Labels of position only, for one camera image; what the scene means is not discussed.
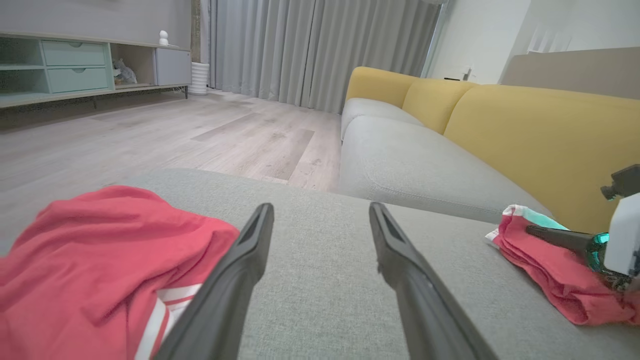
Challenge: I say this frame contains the large grey sofa ottoman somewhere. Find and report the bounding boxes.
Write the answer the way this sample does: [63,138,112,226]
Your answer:
[0,168,640,360]

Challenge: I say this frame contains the mint green TV cabinet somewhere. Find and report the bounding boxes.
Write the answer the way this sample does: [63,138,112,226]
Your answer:
[0,32,193,110]

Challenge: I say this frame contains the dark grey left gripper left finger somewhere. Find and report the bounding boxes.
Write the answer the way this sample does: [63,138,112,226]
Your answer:
[152,203,275,360]

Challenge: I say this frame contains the taupe panel behind sofa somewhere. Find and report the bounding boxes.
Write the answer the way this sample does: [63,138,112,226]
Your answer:
[500,47,640,101]

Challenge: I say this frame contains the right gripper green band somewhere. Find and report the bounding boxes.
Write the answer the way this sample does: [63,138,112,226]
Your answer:
[525,192,640,292]

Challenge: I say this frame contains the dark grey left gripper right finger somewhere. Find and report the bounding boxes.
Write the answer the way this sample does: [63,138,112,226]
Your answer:
[368,202,498,360]

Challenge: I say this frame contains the grey plush toy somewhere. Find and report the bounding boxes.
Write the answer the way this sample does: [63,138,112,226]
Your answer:
[112,58,138,85]

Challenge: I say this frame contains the white slatted rack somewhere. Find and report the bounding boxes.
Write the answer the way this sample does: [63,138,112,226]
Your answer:
[527,24,572,54]

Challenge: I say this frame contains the red basketball jersey white trim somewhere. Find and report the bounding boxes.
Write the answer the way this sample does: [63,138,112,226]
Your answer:
[0,185,241,360]

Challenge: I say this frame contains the white ribbed cylinder appliance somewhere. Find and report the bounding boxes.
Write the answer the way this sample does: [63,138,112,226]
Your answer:
[188,62,210,96]

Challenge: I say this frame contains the white cabinet door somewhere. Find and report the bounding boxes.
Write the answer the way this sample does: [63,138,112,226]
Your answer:
[154,47,193,86]

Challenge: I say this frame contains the grey sofa seat cushion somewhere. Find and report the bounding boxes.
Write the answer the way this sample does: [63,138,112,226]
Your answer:
[338,115,553,225]
[341,97,425,141]

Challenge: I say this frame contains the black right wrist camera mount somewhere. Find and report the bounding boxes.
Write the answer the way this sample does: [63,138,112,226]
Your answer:
[600,164,640,201]

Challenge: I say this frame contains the mint green cabinet drawer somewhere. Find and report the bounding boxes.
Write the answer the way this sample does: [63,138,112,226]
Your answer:
[41,40,107,68]
[46,67,111,94]

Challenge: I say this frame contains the yellow sofa back cushion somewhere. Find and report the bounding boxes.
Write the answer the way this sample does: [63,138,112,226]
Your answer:
[402,78,479,135]
[443,84,640,235]
[345,66,420,109]

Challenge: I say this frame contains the grey pleated curtain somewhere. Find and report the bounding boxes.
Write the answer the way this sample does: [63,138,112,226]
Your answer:
[210,0,444,115]

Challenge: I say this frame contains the red shorts with elastic waist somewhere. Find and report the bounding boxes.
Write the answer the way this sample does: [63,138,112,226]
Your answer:
[485,204,640,327]

